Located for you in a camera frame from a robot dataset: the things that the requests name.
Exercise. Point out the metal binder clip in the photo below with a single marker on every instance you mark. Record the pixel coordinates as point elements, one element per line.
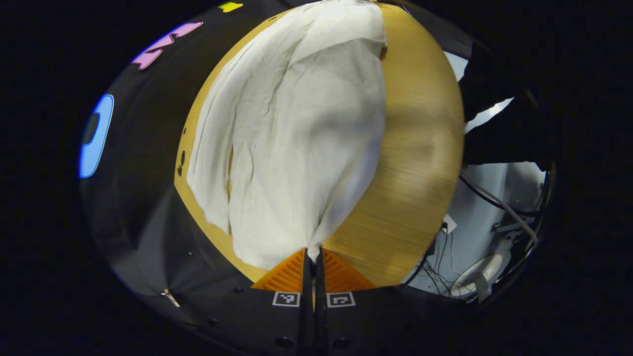
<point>170,297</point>

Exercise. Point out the white jeans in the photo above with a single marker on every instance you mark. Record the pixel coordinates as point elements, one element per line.
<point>296,148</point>

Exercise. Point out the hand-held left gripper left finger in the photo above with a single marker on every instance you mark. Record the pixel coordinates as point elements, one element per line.
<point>306,296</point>

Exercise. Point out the white round floor device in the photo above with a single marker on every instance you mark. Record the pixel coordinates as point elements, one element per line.
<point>482,274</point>

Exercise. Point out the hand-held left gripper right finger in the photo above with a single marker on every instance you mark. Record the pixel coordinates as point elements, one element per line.
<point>320,296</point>

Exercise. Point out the dark cloth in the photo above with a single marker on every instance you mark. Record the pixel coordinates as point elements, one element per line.
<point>494,99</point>

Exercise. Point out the black backdrop cloth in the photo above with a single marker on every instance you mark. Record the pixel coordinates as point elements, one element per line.
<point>143,198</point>

